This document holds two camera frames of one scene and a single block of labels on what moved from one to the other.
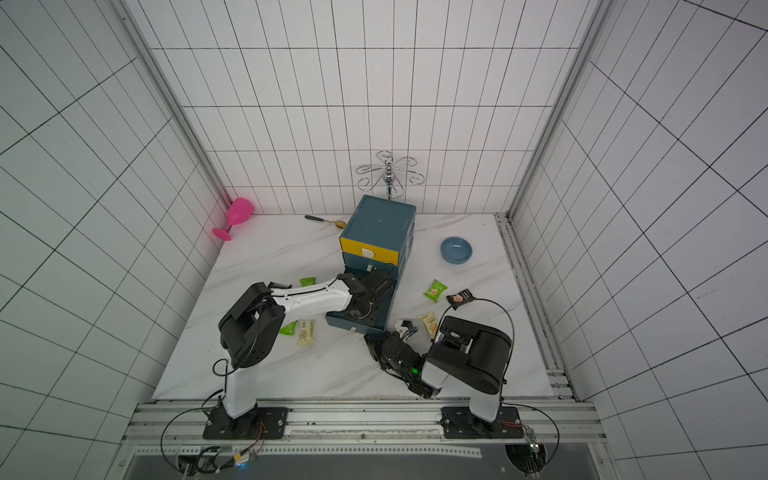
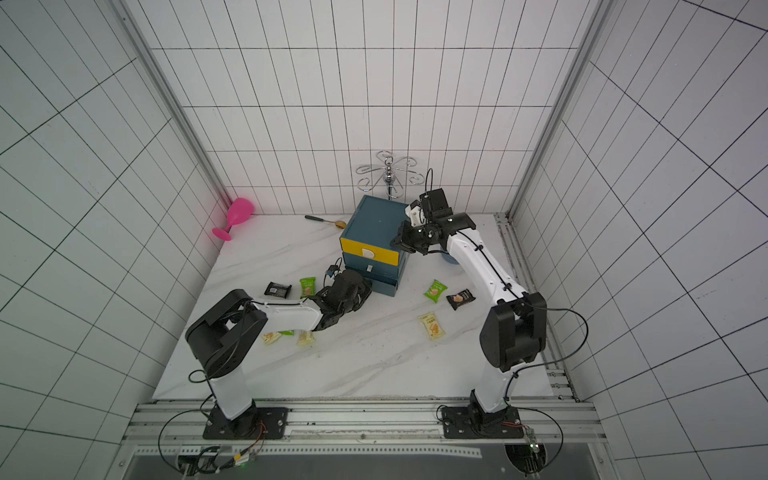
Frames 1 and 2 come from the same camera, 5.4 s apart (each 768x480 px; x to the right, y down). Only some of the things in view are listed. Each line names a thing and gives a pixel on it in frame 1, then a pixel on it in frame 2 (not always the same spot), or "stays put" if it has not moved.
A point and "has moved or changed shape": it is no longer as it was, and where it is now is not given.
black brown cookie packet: (460, 298) stays put
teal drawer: (353, 261) stays put
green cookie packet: (435, 291) stays put
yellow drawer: (361, 249) stays put
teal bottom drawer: (346, 320) has moved or changed shape
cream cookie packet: (431, 323) stays put
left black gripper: (371, 319) -> (366, 290)
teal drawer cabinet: (379, 232) stays put
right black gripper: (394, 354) -> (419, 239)
